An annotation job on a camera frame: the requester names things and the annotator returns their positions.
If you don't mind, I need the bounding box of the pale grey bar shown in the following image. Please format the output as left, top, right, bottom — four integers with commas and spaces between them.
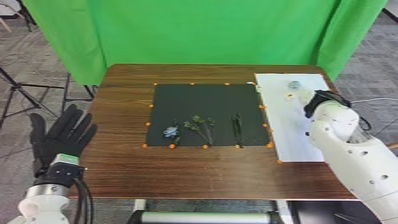
126, 210, 285, 224

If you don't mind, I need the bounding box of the bushy green sprig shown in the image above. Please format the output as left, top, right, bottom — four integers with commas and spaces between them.
181, 114, 217, 146

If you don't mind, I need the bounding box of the blue flower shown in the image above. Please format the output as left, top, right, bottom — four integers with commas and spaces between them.
162, 120, 183, 146

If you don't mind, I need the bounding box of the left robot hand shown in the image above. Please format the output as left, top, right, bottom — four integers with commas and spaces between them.
27, 103, 100, 167

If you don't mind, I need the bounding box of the black cable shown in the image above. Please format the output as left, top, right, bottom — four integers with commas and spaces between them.
70, 178, 98, 224

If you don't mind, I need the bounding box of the black tripod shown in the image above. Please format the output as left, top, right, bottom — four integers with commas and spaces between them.
0, 67, 66, 118

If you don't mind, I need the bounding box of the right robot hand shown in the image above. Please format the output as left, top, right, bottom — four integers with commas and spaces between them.
304, 89, 354, 119

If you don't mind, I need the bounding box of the white sheet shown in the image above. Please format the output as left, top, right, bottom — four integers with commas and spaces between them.
253, 73, 334, 164

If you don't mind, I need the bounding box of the slender green sprig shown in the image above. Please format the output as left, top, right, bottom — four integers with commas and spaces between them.
229, 113, 245, 146

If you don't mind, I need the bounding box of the dark mat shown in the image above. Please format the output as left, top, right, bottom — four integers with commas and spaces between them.
144, 83, 274, 148

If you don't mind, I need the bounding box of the grey cable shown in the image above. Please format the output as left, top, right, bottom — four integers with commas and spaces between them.
348, 96, 398, 134

